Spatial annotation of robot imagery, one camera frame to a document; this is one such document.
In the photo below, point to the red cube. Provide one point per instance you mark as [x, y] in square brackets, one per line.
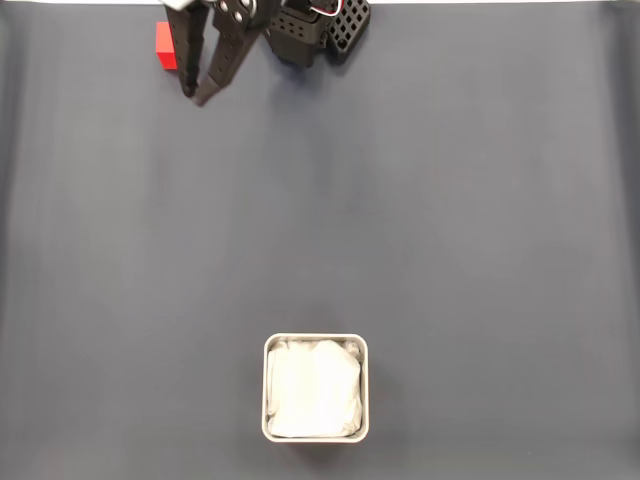
[164, 45]

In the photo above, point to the white camera circuit board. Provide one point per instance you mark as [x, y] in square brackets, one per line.
[177, 3]

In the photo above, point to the dark blue-grey mat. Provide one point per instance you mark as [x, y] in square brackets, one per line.
[150, 250]

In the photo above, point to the beige square box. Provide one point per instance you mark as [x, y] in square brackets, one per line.
[264, 390]

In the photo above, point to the white cloth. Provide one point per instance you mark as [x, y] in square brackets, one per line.
[315, 390]

